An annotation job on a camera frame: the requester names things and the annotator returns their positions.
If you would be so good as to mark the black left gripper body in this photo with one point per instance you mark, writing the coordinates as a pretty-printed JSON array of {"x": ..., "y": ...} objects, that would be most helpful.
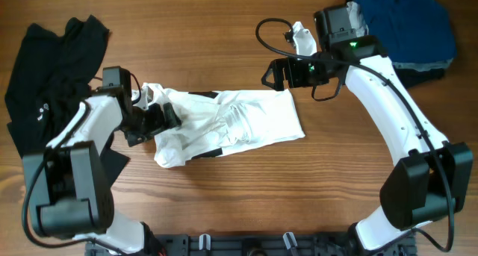
[{"x": 149, "y": 120}]

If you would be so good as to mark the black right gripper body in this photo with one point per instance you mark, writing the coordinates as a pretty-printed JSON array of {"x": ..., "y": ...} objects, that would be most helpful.
[{"x": 284, "y": 73}]

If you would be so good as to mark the white printed t-shirt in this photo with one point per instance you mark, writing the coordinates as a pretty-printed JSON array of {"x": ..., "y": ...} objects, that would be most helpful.
[{"x": 220, "y": 123}]

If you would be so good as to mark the black t-shirt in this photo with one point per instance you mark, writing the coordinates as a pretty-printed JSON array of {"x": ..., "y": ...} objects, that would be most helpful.
[{"x": 51, "y": 75}]

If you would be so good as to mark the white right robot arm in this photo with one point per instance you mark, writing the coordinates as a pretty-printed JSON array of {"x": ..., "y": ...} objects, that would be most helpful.
[{"x": 430, "y": 176}]

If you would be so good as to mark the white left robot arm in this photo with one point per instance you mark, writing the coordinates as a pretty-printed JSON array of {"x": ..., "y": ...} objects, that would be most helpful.
[{"x": 68, "y": 196}]

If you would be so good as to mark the folded blue shirt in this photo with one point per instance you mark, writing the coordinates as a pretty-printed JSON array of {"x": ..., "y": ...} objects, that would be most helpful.
[{"x": 413, "y": 31}]

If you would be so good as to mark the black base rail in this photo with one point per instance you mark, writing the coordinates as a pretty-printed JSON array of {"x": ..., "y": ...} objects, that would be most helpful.
[{"x": 250, "y": 244}]

